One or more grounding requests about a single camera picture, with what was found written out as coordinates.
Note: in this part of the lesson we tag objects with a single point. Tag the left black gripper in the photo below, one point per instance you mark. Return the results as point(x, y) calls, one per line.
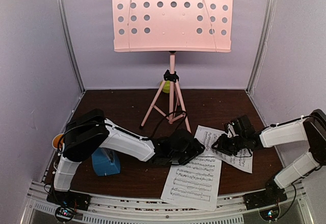
point(196, 150)

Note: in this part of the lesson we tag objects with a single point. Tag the aluminium front rail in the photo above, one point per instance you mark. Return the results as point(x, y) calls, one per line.
point(231, 208)

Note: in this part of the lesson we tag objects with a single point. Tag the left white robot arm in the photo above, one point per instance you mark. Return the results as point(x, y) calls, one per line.
point(84, 135)

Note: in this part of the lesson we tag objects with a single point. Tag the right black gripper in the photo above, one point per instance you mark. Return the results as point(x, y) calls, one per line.
point(222, 146)

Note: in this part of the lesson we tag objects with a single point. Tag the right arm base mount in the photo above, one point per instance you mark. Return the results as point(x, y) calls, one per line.
point(267, 201)

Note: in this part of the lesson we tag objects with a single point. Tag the blue metronome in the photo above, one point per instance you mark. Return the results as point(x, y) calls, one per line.
point(105, 162)

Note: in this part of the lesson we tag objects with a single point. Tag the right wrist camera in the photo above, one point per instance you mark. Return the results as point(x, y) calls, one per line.
point(230, 130)

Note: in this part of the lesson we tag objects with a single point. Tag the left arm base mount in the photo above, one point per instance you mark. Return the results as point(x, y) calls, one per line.
point(68, 203)

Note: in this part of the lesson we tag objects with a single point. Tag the pink perforated music stand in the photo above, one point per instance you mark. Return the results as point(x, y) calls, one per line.
point(172, 26)

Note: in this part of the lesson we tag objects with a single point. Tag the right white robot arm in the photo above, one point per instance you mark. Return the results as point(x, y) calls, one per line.
point(240, 134)

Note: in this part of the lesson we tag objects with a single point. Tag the green plastic bowl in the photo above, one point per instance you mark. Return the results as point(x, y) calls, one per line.
point(166, 87)

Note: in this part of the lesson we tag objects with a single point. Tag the patterned ceramic mug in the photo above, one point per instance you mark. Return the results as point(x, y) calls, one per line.
point(57, 142)

